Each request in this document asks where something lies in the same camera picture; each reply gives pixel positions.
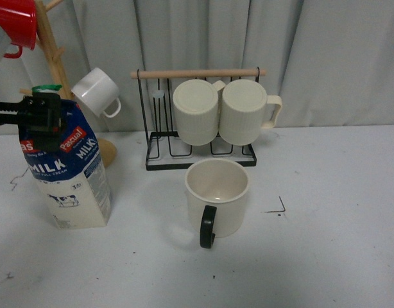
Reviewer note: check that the cream mug black handle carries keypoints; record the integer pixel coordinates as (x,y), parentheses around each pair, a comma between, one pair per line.
(216,192)

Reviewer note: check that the cream ribbed mug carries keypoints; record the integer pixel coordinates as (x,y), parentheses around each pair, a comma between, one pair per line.
(196,106)
(246,109)

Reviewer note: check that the cream ribbed mug right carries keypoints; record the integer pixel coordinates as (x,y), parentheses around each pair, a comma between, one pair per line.
(246,109)

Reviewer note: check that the wooden mug tree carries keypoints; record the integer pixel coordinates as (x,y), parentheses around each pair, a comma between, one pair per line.
(53,55)

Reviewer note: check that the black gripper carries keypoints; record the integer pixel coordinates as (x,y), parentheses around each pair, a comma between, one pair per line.
(40,114)

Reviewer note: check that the black wire mug rack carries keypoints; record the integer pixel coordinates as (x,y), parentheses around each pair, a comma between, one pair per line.
(165,150)

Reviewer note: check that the red mug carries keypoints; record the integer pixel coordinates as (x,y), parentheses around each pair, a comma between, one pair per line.
(18,18)

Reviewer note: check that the white mug on tree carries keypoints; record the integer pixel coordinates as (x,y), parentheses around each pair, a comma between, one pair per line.
(99,93)

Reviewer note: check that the blue white milk carton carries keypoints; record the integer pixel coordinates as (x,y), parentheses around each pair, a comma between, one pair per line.
(72,179)

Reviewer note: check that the cream ribbed mug left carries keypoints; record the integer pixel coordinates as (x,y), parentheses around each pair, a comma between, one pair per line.
(196,106)

